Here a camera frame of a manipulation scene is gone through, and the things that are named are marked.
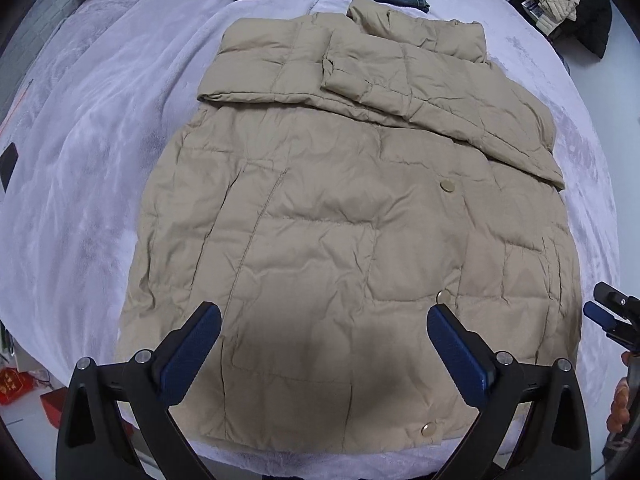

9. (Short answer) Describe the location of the black and cream clothes pile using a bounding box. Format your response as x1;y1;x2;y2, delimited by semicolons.
515;0;613;58

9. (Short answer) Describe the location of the lavender fleece blanket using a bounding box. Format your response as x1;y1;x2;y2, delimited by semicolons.
0;0;623;480

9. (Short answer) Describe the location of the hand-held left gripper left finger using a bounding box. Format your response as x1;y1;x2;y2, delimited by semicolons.
55;301;222;480

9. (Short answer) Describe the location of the person's right hand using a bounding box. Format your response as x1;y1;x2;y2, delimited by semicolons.
606;350;633;435

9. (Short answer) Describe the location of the beige quilted garment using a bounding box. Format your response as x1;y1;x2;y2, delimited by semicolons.
532;0;581;36

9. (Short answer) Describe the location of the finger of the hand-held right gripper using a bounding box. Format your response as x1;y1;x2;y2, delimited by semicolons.
582;301;640;348
594;282;640;313

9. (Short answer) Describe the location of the red paper packet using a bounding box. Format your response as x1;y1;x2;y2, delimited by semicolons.
0;367;40;407

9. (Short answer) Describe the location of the red box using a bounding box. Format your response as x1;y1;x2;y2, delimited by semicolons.
40;389;72;430

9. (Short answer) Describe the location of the grey quilted headboard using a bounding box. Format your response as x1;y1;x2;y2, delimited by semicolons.
0;0;76;91

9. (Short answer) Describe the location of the beige puffer jacket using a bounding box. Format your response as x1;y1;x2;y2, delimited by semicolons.
116;0;583;447

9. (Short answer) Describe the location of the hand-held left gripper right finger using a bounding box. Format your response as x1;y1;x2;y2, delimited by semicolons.
426;302;593;480

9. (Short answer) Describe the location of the black flat object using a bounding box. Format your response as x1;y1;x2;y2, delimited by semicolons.
0;142;20;195

